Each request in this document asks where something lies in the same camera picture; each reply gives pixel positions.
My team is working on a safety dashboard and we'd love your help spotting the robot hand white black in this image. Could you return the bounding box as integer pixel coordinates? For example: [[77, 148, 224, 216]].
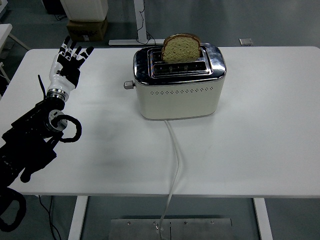
[[47, 35, 95, 93]]

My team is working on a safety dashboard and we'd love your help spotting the cream and chrome toaster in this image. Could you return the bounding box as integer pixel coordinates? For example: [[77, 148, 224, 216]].
[[133, 42, 227, 121]]

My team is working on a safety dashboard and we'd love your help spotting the brown cardboard box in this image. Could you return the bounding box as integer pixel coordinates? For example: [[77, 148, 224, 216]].
[[66, 16, 109, 42]]

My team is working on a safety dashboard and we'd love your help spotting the white side table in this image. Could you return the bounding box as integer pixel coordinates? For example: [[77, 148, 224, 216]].
[[0, 23, 32, 60]]

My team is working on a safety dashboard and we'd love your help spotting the white cabinet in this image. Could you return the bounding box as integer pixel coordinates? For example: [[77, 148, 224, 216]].
[[59, 0, 110, 22]]

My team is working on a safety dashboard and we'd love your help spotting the black box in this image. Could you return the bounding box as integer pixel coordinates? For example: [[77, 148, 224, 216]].
[[42, 0, 66, 15]]

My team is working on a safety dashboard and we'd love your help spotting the white desk leg with foot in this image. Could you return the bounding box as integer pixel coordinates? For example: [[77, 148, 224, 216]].
[[108, 0, 169, 47]]

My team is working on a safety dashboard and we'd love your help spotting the brown bread slice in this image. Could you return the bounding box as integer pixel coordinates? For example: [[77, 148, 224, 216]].
[[161, 33, 202, 64]]

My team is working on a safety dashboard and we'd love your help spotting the white table leg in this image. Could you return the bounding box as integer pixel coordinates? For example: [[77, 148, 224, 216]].
[[67, 195, 89, 240], [252, 197, 274, 240]]

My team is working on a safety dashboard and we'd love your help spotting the grey metal plate with screws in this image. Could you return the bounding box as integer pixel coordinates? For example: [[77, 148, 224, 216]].
[[110, 218, 233, 240]]

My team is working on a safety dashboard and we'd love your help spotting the black cable by desk leg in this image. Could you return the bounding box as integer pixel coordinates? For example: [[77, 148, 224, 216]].
[[136, 0, 160, 47]]

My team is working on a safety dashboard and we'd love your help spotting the black floor cable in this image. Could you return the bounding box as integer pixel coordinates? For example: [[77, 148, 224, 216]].
[[37, 194, 62, 240]]

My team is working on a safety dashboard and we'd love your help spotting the white toaster power cord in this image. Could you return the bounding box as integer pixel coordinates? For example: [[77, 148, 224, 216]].
[[155, 119, 184, 240]]

